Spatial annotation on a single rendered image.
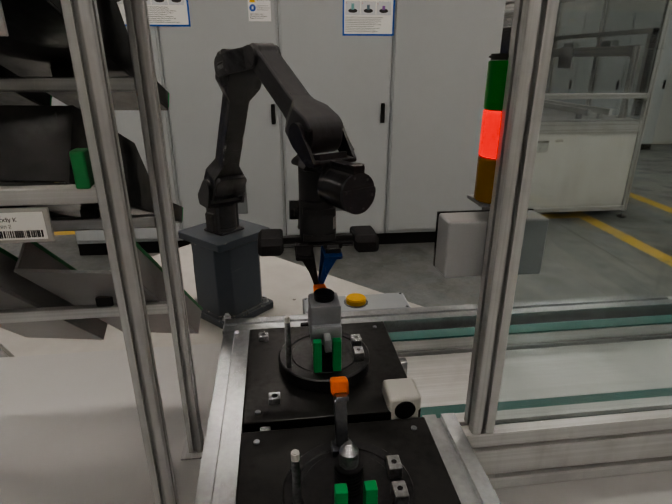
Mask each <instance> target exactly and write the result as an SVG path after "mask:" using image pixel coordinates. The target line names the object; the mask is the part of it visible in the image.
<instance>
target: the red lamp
mask: <svg viewBox="0 0 672 504"><path fill-rule="evenodd" d="M501 117H502V111H494V110H486V109H484V110H483V116H482V125H481V134H480V143H479V153H478V154H479V155H480V156H482V157H485V158H490V159H496V158H497V150H498V142H499V134H500V125H501Z"/></svg>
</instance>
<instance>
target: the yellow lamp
mask: <svg viewBox="0 0 672 504"><path fill-rule="evenodd" d="M495 166H496V159H490V158H485V157H482V156H480V155H479V156H478V162H477V171H476V180H475V190H474V198H475V199H476V200H477V201H480V202H483V203H487V204H491V199H492V191H493V182H494V174H495Z"/></svg>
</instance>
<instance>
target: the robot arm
mask: <svg viewBox="0 0 672 504"><path fill-rule="evenodd" d="M214 69H215V79H216V81H217V83H218V85H219V87H220V89H221V91H222V93H223V96H222V104H221V113H220V122H219V128H218V129H219V130H218V139H217V147H216V156H215V159H214V160H213V162H212V163H211V164H210V165H209V166H208V167H207V168H206V171H205V175H204V180H203V181H202V184H201V187H200V189H199V192H198V199H199V203H200V205H202V206H204V207H205V208H206V213H205V217H206V228H204V231H207V232H210V233H213V234H216V235H219V236H225V235H228V234H231V233H234V232H237V231H240V230H243V229H244V227H243V226H240V225H239V214H238V203H240V202H241V203H243V202H244V197H245V187H246V182H247V179H246V177H245V176H244V174H243V172H242V170H241V168H240V167H239V164H240V157H241V151H242V145H243V138H244V132H245V126H246V119H247V113H248V107H249V102H250V100H251V99H252V98H253V97H254V96H255V95H256V94H257V92H258V91H259V90H260V88H261V85H262V84H263V85H264V87H265V88H266V90H267V91H268V92H269V94H270V95H271V97H272V98H273V100H274V101H275V103H276V104H277V106H278V107H279V109H280V110H281V112H282V113H283V115H284V117H285V119H286V125H285V133H286V135H287V137H288V139H289V141H290V143H291V145H292V147H293V149H294V150H295V151H296V153H297V155H296V156H295V157H294V158H293V159H292V160H291V163H292V164H293V165H296V166H298V188H299V200H297V201H289V219H298V225H297V228H298V229H300V235H286V236H283V230H282V229H262V230H261V231H260V232H259V233H258V254H259V255H260V256H280V255H281V254H282V253H283V251H284V248H288V247H294V249H295V256H296V260H297V261H303V263H304V265H305V266H306V268H307V270H308V271H309V273H310V276H311V278H312V281H313V283H314V284H324V282H325V280H326V277H327V275H328V273H329V271H330V269H331V268H332V266H333V265H334V263H335V261H336V260H337V259H342V257H343V255H342V252H341V248H342V245H354V248H355V249H356V251H358V252H376V251H378V249H379V238H378V236H377V234H376V232H375V231H374V229H373V228H372V227H371V226H370V225H367V226H352V227H350V233H339V234H337V233H336V207H337V208H339V209H342V210H344V211H346V212H349V213H351V214H357V215H358V214H361V213H363V212H365V211H366V210H367V209H368V208H369V207H370V206H371V204H372V203H373V200H374V197H375V192H376V188H375V186H374V182H373V180H372V178H371V177H370V176H369V175H367V174H365V173H364V172H365V166H364V164H361V163H352V162H355V161H356V160H357V158H356V155H355V153H354V148H353V146H352V144H351V142H350V140H349V138H348V135H347V133H346V130H345V128H344V125H343V122H342V120H341V118H340V117H339V115H338V114H337V113H335V112H334V111H333V110H332V109H331V108H330V107H329V106H328V105H327V104H324V103H322V102H320V101H318V100H316V99H314V98H313V97H312V96H311V95H310V94H309V93H308V92H307V90H306V89H305V87H304V86H303V85H302V83H301V82H300V81H299V79H298V78H297V77H296V75H295V74H294V72H293V71H292V70H291V68H290V67H289V66H288V64H287V63H286V61H285V60H284V59H283V57H282V56H281V52H280V49H279V47H278V46H277V45H274V44H273V43H251V44H250V45H246V46H244V47H240V48H236V49H221V50H220V51H218V52H217V55H216V57H215V59H214ZM336 150H338V151H339V152H333V151H336ZM325 152H332V153H325ZM317 153H324V154H317ZM316 154H317V155H316ZM313 246H321V256H320V265H319V274H318V275H317V269H316V262H315V256H314V251H313Z"/></svg>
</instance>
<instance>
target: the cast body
mask: <svg viewBox="0 0 672 504"><path fill-rule="evenodd" d="M308 307H309V308H308V324H309V331H310V337H311V343H312V345H313V339H321V342H322V345H324V350H325V353H328V352H332V338H339V337H340V338H341V342H342V326H341V304H340V301H339V298H338V294H337V292H334V291H333V290H331V289H329V288H320V289H317V290H316V291H314V293H312V294H309V295H308Z"/></svg>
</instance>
